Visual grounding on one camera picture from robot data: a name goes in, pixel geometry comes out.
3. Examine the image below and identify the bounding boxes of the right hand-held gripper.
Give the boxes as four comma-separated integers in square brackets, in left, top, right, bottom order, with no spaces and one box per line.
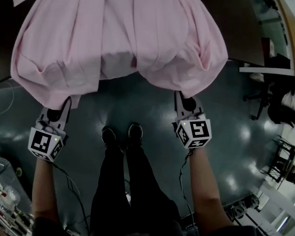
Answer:
[172,90,213,149]

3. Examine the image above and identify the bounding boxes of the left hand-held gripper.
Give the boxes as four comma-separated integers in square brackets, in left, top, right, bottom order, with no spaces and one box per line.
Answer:
[28,96,73,162]

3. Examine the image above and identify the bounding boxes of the pink robe garment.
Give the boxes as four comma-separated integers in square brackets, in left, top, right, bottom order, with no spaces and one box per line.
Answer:
[10,0,229,110]

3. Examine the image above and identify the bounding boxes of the person's right forearm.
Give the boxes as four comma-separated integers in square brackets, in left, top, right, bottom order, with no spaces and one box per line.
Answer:
[188,147,234,231]

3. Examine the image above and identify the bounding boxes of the person's left forearm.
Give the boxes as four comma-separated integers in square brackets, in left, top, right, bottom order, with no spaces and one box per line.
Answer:
[31,157,61,225]

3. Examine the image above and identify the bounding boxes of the person's left black shoe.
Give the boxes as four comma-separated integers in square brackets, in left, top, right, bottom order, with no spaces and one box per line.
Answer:
[101,126,117,147]

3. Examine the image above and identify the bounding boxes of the person's black shoe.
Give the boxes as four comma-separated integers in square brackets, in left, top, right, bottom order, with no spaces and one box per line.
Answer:
[127,123,143,145]
[101,126,117,147]

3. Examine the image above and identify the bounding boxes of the person's right black shoe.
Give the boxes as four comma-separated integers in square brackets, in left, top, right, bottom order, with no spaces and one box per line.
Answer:
[127,123,143,145]

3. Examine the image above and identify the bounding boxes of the clear plastic cart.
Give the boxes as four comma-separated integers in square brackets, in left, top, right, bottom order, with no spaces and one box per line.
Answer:
[0,153,35,236]

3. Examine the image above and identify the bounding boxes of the seated person in white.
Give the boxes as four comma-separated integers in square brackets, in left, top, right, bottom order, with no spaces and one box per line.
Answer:
[243,80,295,130]

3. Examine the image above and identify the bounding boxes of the person's black trousers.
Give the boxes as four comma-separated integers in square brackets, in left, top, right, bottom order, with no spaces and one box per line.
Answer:
[89,141,181,236]

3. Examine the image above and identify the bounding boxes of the black metal rack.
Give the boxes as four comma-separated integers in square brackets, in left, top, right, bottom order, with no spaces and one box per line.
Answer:
[260,135,295,184]

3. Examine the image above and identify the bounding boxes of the person's black printed shirt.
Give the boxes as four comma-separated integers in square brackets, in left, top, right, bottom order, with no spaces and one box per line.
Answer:
[33,215,261,236]

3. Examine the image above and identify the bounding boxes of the white charging cable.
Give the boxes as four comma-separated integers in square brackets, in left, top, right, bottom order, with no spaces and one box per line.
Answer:
[0,81,15,117]

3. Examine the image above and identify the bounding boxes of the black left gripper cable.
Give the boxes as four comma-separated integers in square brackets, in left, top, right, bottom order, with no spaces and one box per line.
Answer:
[50,161,90,233]

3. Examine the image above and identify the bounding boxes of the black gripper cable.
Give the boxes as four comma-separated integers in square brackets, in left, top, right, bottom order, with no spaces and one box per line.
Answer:
[50,161,90,233]
[178,149,200,236]

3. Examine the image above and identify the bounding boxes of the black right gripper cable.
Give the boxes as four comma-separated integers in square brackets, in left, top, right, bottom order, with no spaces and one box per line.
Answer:
[178,149,200,236]

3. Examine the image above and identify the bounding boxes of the light wooden table white frame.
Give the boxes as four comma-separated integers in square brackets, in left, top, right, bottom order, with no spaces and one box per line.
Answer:
[238,0,295,81]

